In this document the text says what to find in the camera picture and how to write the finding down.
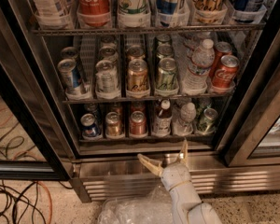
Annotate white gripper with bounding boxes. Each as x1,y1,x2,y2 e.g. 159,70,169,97
137,140,191,191

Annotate brown tea plastic bottle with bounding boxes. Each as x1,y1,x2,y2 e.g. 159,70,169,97
153,99,172,137

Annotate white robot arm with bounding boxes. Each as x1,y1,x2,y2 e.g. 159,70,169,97
137,140,222,224

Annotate clear water bottle bottom shelf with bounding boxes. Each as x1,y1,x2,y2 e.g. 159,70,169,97
173,103,196,136

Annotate clear water bottle shelf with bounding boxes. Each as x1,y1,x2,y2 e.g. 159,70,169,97
173,103,196,136
183,39,215,95

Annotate red can bottom shelf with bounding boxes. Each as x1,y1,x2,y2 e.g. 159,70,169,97
129,111,147,136

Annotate green can bottom shelf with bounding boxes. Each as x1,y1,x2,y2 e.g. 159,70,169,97
196,108,217,134

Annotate green can shelf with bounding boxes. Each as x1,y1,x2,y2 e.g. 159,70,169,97
156,58,177,91
196,108,217,134

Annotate gold can bottom shelf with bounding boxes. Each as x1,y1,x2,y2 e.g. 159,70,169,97
105,111,123,137

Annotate green can middle shelf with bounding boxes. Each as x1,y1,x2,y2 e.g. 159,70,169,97
156,58,177,91

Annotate blue pepsi can bottom shelf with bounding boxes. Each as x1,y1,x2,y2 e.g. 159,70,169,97
80,113,101,139

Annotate gold can middle shelf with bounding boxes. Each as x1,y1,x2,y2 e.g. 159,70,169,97
127,59,148,92

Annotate clear water bottle middle shelf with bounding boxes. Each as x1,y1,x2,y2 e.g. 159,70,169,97
183,39,215,95

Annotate right glass fridge door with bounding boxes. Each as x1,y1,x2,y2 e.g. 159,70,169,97
222,21,280,167

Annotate glass fridge door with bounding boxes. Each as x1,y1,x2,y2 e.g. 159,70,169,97
222,21,280,167
0,48,71,180

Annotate white silver can middle shelf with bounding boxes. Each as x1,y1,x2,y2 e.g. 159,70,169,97
95,60,119,94

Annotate stainless steel fridge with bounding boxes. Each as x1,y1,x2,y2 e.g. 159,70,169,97
0,0,280,203

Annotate blue silver can middle shelf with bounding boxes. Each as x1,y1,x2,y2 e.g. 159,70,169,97
57,59,86,95

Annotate blue silver can shelf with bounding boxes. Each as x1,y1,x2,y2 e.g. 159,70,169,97
57,59,86,95
156,0,185,27

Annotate left glass fridge door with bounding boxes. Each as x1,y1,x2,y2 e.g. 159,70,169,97
0,48,71,180

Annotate white green bottle top shelf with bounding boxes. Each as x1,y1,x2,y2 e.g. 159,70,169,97
117,0,149,21

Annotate gold black can top shelf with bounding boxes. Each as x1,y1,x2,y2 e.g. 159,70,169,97
192,0,224,23

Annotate blue silver can top shelf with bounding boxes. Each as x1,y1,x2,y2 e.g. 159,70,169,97
156,0,185,27

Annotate red coca-cola bottle top shelf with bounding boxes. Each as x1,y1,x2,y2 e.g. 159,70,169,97
78,0,110,27

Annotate white labelled bottle top shelf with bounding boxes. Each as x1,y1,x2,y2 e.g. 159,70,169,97
33,0,74,29

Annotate crumpled clear plastic bag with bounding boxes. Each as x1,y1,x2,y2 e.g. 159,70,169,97
97,185,173,224

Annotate red coca-cola can front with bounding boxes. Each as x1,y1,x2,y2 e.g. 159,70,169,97
211,55,239,88

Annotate red coca-cola can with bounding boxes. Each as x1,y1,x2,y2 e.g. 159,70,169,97
209,41,232,78
211,55,239,88

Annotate red coca-cola can rear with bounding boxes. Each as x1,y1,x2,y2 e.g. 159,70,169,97
209,41,232,78

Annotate black and orange floor cables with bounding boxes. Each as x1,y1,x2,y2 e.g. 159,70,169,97
0,180,73,224

